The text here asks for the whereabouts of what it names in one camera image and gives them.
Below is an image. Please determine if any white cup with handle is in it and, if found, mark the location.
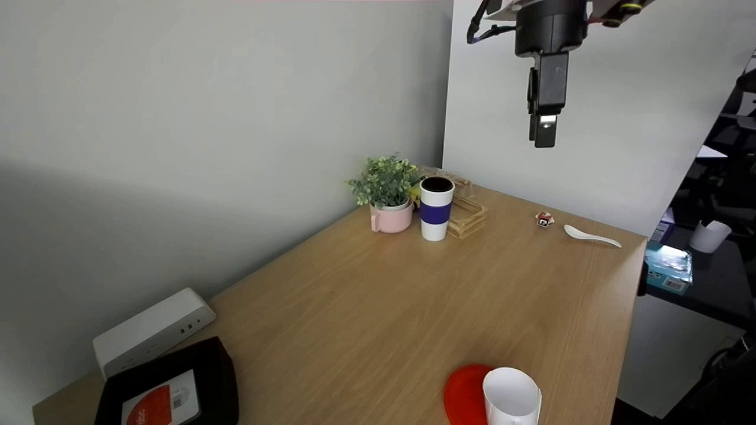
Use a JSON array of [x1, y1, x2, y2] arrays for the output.
[[480, 367, 546, 425]]

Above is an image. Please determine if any green plant in pink pot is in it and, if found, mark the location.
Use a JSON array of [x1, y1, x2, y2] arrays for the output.
[[344, 154, 425, 237]]

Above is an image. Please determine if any teal tissue box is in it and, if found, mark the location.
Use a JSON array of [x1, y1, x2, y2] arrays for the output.
[[643, 244, 698, 297]]

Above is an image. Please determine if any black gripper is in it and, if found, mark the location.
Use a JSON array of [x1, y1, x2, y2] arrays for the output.
[[516, 0, 591, 151]]

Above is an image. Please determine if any grey partition panel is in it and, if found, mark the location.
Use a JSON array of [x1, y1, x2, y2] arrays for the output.
[[441, 0, 756, 238]]

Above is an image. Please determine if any red white card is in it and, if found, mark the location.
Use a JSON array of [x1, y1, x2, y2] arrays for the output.
[[118, 368, 204, 425]]

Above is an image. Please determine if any black side table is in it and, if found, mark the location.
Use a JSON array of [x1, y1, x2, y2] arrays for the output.
[[636, 226, 756, 334]]

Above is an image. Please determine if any white paper container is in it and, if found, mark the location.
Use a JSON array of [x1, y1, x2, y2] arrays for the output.
[[688, 218, 734, 254]]

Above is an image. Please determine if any black open box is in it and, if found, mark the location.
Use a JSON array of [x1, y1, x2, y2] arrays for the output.
[[92, 335, 241, 425]]

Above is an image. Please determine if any white spoon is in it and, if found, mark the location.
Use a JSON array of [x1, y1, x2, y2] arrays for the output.
[[559, 223, 624, 252]]

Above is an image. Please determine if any orange round plate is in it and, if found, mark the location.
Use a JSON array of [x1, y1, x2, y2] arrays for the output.
[[441, 361, 495, 425]]

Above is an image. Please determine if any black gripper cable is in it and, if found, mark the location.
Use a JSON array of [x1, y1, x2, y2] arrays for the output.
[[465, 0, 522, 48]]

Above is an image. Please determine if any tall white cup blue band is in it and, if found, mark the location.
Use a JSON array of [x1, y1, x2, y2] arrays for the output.
[[417, 174, 459, 244]]

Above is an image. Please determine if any white rectangular device box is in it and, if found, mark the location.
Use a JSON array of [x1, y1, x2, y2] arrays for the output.
[[89, 286, 220, 380]]

